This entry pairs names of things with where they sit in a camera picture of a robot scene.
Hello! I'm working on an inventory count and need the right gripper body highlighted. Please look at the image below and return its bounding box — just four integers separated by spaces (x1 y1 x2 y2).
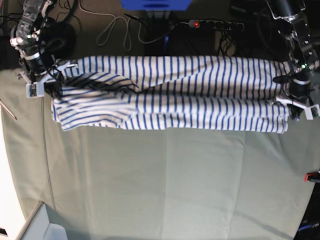
17 63 78 99

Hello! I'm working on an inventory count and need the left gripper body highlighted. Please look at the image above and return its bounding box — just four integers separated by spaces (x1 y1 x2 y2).
271 94 319 120

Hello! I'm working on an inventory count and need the blue white striped t-shirt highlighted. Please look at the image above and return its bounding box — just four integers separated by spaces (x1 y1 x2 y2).
51 56 290 134

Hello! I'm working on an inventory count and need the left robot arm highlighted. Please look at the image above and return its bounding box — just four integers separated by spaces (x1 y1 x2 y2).
265 0 320 120

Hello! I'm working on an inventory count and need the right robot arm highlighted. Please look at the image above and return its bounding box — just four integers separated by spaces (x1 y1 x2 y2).
10 0 78 99

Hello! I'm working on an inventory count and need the grey metal rod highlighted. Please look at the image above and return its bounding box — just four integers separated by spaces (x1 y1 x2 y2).
0 99 17 120

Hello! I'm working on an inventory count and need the red black right clamp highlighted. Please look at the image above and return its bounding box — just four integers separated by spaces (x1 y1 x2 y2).
304 171 320 184

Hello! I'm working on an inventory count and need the black power strip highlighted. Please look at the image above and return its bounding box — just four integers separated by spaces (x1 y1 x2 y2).
188 19 245 32

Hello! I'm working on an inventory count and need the blue plastic bin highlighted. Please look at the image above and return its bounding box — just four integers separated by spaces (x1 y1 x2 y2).
120 0 192 11

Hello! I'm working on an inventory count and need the green table cloth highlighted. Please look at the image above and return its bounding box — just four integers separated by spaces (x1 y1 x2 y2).
0 70 320 240

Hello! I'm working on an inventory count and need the white plastic container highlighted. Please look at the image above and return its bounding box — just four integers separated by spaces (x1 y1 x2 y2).
16 201 68 240

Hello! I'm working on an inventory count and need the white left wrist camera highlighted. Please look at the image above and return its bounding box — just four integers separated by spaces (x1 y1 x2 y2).
304 104 320 121

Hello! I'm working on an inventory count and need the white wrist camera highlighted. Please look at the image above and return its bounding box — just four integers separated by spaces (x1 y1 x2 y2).
26 82 45 99
304 104 320 121

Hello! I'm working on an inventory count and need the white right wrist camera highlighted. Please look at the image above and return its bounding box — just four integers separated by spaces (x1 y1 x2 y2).
26 82 45 99

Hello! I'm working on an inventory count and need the white cable on floor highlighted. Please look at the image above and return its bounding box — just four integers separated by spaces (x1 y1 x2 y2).
78 0 171 51

